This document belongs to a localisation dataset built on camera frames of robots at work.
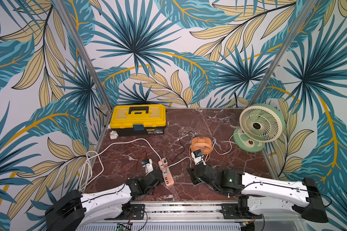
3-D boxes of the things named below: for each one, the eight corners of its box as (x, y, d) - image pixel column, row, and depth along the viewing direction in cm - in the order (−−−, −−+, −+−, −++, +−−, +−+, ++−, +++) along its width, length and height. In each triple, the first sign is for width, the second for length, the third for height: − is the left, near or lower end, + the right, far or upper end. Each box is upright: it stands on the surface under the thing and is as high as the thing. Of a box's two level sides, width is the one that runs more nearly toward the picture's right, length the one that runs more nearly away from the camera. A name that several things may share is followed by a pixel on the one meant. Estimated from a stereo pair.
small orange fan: (191, 157, 95) (193, 147, 85) (190, 145, 100) (192, 135, 90) (209, 157, 95) (213, 147, 85) (207, 145, 101) (211, 135, 90)
